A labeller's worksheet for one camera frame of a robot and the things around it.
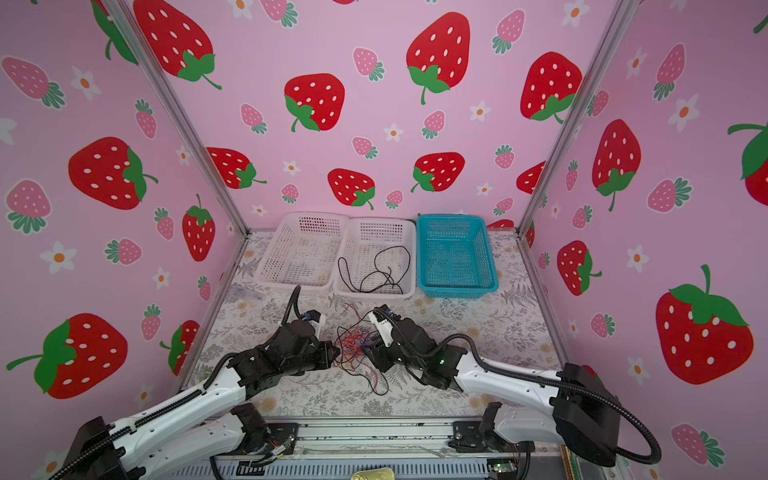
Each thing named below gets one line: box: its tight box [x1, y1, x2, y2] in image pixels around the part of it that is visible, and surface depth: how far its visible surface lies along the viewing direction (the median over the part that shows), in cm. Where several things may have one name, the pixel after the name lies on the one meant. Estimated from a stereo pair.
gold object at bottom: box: [350, 467, 396, 480], surface depth 66 cm
